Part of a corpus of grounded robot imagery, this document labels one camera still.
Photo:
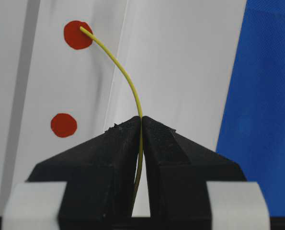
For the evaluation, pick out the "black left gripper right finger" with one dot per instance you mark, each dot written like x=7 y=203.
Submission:
x=177 y=172

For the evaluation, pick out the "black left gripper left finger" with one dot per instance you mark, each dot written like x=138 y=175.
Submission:
x=99 y=174

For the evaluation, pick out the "middle red dot mark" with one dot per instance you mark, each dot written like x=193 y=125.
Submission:
x=63 y=125

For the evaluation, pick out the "red dot mark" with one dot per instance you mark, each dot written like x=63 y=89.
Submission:
x=74 y=37
x=63 y=125

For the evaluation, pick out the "left red dot mark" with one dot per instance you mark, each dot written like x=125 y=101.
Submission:
x=74 y=37

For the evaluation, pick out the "blue table cloth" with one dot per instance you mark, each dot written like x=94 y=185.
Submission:
x=252 y=132

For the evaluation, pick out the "large white foam board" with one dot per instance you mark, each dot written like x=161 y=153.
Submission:
x=178 y=53

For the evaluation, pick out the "small white raised plate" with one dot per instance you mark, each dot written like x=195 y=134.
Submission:
x=54 y=78

